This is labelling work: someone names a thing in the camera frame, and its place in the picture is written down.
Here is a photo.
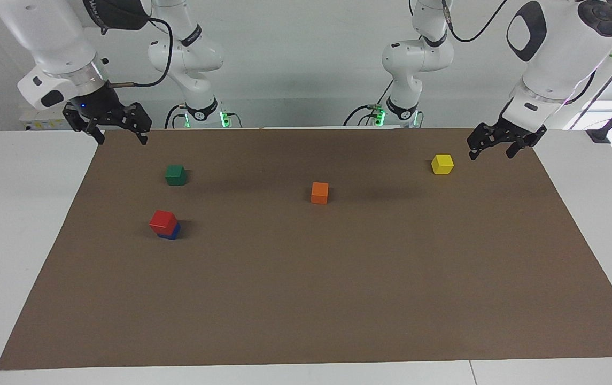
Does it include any black left base cable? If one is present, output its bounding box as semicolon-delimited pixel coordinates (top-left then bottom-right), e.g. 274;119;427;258
343;80;393;127

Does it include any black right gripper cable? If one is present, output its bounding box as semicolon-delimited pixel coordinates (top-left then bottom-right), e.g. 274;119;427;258
107;16;173;88

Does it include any red wooden block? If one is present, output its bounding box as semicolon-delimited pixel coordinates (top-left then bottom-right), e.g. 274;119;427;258
149;209;179;236

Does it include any blue wooden block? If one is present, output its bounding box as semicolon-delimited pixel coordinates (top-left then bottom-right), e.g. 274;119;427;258
157;222;182;241

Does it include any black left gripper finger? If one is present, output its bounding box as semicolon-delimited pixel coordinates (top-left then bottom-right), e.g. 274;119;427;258
466;123;502;161
505;139;539;159

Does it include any brown paper mat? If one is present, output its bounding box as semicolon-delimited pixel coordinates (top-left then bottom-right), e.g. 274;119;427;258
0;127;612;371

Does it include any yellow wooden block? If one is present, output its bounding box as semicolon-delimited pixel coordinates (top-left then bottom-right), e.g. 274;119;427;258
431;153;455;175

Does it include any green wooden block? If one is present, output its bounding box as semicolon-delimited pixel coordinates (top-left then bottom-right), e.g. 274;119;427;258
165;164;187;187

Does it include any white box with yellow label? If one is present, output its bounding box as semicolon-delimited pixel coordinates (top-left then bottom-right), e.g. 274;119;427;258
19;107;66;132

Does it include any black base cable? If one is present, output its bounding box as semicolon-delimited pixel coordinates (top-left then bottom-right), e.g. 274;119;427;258
343;80;393;127
164;104;189;129

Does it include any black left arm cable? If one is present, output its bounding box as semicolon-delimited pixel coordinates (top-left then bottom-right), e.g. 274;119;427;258
441;0;510;43

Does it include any black right base cable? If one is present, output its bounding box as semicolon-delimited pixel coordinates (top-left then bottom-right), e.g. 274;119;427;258
164;104;189;129

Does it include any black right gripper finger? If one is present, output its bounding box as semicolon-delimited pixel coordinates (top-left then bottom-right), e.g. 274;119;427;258
63;104;106;145
121;102;153;145

